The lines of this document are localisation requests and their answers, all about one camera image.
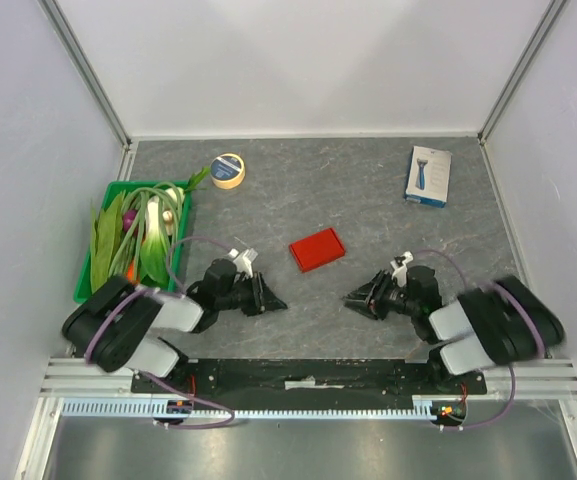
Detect purple onion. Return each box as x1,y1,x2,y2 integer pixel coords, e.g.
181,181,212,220
122,209,138,232

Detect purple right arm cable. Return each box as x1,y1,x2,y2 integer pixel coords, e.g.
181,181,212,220
410,249,544,432

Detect green long beans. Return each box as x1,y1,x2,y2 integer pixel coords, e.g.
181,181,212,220
105,182,189,289

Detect green leafy vegetables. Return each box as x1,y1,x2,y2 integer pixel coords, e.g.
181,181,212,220
90,191,125,293

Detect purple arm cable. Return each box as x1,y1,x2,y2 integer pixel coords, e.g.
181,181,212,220
83,237,239,431
410,249,544,432

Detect razor package box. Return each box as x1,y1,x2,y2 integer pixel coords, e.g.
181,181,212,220
404,146,452,208

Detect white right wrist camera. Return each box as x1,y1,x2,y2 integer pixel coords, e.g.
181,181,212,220
390,251,414,288

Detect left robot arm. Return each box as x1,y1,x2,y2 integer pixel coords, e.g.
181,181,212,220
62,258,287,393

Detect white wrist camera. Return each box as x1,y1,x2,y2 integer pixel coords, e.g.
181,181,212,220
228,248,258,277
390,251,414,288

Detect red paper box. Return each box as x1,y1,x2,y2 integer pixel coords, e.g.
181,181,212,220
289,227,346,273

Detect bok choy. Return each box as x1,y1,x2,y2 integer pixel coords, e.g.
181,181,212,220
139,198,170,287

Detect green plastic tray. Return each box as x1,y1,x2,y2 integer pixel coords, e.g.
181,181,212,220
72,180,195,305

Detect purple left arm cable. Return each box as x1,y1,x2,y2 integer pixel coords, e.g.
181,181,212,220
83,237,239,431

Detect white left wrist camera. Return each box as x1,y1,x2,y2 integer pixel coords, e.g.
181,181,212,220
228,248,258,277

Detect white mushroom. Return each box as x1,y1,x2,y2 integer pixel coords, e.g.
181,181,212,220
162,211,174,224

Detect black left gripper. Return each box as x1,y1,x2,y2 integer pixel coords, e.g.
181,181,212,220
216,270,287,316

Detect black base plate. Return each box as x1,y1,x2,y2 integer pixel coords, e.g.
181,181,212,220
130,357,488,412

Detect slotted cable duct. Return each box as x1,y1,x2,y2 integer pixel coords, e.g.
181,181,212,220
61,397,442,420

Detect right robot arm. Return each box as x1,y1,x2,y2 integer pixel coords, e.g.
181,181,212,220
343,265,565,394

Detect orange carrot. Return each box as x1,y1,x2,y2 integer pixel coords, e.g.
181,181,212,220
125,261,139,284

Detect masking tape roll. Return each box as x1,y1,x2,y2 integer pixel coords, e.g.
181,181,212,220
210,153,246,190

